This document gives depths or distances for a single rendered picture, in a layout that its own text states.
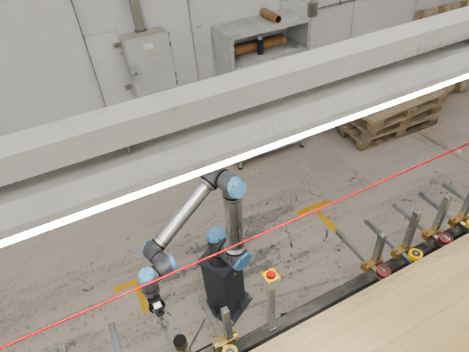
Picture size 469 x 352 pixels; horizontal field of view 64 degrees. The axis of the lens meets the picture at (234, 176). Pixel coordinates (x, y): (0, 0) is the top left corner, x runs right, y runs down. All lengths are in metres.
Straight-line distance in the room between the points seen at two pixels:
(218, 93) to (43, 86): 3.24
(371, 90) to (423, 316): 1.59
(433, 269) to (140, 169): 2.06
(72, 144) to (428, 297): 2.07
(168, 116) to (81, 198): 0.21
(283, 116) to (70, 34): 3.09
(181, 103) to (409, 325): 1.83
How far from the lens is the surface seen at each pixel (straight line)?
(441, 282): 2.47
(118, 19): 3.76
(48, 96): 3.91
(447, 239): 2.70
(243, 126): 0.75
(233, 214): 2.19
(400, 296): 2.34
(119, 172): 0.70
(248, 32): 3.74
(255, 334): 2.34
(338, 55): 0.85
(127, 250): 3.80
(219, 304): 3.08
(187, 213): 2.13
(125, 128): 0.67
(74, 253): 3.99
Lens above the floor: 2.78
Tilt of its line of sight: 40 degrees down
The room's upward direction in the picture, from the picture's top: 5 degrees counter-clockwise
